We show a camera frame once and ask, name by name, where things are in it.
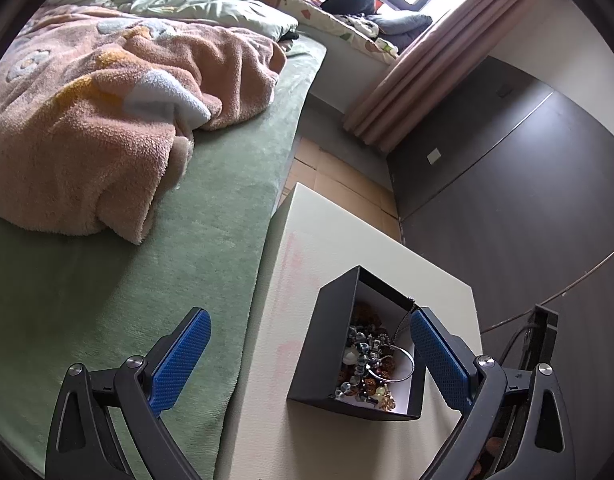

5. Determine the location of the pink fleece blanket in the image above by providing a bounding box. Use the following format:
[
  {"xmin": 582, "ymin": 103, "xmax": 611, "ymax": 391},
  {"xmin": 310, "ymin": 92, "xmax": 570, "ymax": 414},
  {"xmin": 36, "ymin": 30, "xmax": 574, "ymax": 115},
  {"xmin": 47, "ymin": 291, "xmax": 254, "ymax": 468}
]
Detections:
[{"xmin": 0, "ymin": 6, "xmax": 286, "ymax": 244}]

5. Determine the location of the light green quilt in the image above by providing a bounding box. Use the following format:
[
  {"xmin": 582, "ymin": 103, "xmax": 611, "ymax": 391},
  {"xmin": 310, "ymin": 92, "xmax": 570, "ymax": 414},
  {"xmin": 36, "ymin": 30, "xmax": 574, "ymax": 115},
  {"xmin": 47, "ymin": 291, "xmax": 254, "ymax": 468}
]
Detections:
[{"xmin": 47, "ymin": 0, "xmax": 298, "ymax": 41}]

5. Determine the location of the dark bead bracelet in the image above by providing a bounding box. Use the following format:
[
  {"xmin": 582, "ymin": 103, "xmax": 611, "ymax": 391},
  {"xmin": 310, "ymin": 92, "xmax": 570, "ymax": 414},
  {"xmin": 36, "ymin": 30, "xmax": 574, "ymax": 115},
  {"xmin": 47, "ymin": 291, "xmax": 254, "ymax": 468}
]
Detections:
[{"xmin": 336, "ymin": 324, "xmax": 394, "ymax": 401}]

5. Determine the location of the white side table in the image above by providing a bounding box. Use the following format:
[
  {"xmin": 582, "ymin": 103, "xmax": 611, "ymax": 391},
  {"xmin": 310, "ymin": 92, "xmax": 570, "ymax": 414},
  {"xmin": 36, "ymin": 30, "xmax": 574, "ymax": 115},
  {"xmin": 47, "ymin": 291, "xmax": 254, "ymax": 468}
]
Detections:
[{"xmin": 215, "ymin": 186, "xmax": 482, "ymax": 479}]

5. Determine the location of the white wall socket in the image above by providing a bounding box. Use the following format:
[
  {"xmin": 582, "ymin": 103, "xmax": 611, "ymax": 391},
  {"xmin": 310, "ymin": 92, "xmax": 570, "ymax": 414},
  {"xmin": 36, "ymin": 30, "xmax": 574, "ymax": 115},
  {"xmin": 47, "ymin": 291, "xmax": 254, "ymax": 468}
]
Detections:
[{"xmin": 427, "ymin": 148, "xmax": 441, "ymax": 165}]

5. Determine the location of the black power strip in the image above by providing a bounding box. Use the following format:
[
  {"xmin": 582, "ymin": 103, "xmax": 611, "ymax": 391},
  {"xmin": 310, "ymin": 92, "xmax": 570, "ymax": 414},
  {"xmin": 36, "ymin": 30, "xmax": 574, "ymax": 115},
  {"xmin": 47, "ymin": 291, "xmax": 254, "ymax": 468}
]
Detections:
[{"xmin": 518, "ymin": 306, "xmax": 558, "ymax": 370}]

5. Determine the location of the black jewelry box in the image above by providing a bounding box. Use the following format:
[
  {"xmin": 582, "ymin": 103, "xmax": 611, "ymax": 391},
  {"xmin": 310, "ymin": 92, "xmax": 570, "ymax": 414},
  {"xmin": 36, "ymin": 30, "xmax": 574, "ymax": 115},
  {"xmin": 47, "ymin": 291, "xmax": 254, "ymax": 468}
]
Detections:
[{"xmin": 287, "ymin": 266, "xmax": 425, "ymax": 420}]

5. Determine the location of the flattened cardboard sheet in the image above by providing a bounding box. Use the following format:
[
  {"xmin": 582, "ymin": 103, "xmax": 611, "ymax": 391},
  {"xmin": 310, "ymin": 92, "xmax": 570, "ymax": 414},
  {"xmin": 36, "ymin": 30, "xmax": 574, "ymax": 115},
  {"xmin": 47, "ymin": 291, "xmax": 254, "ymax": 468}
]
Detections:
[{"xmin": 279, "ymin": 136, "xmax": 401, "ymax": 242}]

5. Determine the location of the green bed mattress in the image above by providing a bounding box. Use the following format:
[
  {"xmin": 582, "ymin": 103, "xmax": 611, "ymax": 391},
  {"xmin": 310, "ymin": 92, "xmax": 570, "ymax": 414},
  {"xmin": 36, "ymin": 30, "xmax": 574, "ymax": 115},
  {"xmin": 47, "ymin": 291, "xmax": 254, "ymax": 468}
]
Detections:
[{"xmin": 0, "ymin": 37, "xmax": 325, "ymax": 479}]

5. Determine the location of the grey pillow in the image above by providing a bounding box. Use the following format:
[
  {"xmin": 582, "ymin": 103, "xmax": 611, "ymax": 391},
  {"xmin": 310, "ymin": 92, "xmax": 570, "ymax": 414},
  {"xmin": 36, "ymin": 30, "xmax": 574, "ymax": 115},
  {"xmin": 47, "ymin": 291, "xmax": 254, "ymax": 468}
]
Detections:
[{"xmin": 369, "ymin": 10, "xmax": 433, "ymax": 53}]

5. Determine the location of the brown rudraksha bead bracelet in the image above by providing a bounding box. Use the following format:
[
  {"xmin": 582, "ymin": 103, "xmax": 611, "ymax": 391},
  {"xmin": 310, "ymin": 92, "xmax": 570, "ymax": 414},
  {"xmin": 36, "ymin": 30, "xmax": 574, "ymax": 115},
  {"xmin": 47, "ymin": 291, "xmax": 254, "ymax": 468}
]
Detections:
[{"xmin": 336, "ymin": 299, "xmax": 398, "ymax": 411}]

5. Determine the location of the right pink curtain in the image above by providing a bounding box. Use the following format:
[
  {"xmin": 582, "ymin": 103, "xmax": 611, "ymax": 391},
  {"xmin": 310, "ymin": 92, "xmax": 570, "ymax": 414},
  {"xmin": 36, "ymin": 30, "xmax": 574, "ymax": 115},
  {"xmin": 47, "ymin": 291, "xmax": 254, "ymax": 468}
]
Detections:
[{"xmin": 343, "ymin": 0, "xmax": 535, "ymax": 154}]

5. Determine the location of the black backpack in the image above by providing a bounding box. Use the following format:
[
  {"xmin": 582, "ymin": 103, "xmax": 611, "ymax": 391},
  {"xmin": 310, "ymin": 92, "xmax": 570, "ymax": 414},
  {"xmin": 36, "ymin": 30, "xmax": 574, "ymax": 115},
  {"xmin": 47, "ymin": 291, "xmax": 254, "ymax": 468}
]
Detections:
[{"xmin": 320, "ymin": 0, "xmax": 377, "ymax": 15}]

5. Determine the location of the patterned window seat cushion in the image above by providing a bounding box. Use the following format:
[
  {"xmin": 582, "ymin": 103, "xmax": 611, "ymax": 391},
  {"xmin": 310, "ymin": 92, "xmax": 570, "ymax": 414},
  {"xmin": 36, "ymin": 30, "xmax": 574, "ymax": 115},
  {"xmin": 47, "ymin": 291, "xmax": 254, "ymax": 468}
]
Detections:
[{"xmin": 259, "ymin": 0, "xmax": 398, "ymax": 65}]

